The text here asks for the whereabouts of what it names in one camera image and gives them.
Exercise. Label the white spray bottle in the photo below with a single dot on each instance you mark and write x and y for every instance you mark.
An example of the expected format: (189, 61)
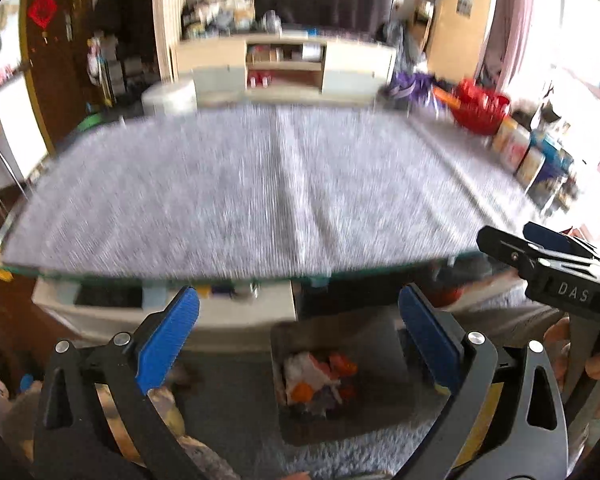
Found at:
(99, 65)

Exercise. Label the stack of assorted boxes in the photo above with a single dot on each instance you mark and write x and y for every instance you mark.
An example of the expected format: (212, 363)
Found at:
(215, 10)

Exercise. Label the white round stool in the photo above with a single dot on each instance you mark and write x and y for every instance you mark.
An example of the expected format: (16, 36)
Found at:
(170, 100)

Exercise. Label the yellow table corner guard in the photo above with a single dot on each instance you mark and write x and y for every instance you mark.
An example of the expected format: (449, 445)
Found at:
(0, 265)

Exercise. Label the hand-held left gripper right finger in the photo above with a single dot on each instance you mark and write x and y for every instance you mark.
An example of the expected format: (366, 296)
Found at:
(430, 345)

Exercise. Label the dark brown door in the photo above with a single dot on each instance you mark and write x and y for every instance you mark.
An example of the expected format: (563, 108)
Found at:
(75, 85)

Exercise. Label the red door decoration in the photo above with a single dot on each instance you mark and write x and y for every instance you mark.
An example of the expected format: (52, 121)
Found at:
(42, 10)

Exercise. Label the yellow printed box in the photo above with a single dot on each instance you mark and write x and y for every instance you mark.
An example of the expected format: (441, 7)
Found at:
(530, 170)

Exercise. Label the metal frame chair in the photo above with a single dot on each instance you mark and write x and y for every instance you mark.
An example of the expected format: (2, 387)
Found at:
(0, 180)

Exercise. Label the red mesh basket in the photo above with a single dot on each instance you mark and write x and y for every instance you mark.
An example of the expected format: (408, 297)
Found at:
(480, 107)

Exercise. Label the beige tv cabinet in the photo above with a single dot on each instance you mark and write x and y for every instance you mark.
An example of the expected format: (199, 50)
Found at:
(210, 57)

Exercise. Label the brown patterned cloth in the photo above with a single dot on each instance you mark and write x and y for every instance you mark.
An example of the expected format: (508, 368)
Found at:
(200, 455)

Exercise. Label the orange toy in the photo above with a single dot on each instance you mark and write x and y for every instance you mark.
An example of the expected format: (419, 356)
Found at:
(447, 97)

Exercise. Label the pink curtain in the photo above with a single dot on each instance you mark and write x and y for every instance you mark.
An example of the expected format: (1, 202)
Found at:
(520, 20)

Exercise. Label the blue box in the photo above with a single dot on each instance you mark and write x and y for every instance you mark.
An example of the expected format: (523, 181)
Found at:
(555, 175)

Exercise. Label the narrow printed box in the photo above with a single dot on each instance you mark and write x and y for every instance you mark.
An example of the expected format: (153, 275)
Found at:
(502, 135)

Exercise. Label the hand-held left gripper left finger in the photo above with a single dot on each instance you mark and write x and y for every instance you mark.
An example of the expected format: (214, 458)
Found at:
(167, 340)

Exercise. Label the light wooden panel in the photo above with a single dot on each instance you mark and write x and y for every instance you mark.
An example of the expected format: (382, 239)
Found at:
(450, 35)

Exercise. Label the window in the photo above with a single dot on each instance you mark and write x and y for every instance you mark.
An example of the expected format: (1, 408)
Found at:
(575, 35)

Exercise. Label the grey felt table mat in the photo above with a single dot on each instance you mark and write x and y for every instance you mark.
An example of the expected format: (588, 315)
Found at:
(230, 185)

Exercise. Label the dark grey trash bin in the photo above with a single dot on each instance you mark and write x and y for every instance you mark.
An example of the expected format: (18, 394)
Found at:
(330, 430)

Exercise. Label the white cabinet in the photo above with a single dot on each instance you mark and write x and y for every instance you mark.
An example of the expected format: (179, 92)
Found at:
(15, 110)

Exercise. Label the white coffee table base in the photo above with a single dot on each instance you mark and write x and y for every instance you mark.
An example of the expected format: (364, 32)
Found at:
(230, 317)

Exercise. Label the purple bag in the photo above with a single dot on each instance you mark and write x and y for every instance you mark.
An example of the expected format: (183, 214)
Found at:
(410, 87)

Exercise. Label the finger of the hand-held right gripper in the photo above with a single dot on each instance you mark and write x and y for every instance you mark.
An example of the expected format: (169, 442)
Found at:
(505, 250)
(547, 236)

